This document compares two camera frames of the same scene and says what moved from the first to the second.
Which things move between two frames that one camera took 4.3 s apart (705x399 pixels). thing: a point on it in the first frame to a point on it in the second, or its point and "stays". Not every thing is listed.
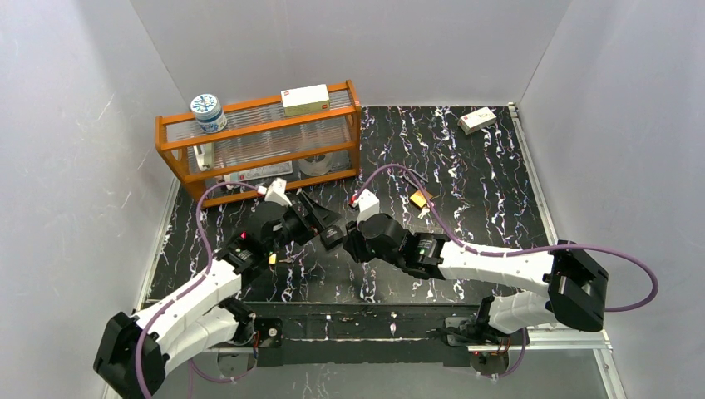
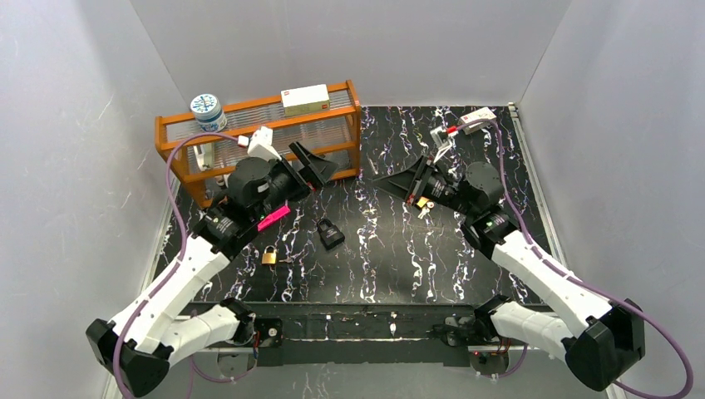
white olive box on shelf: [305, 100] stays
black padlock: [331, 235] stays
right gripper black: [352, 242] to [420, 181]
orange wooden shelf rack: [259, 145] stays
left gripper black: [308, 214] to [297, 173]
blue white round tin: [209, 113] stays
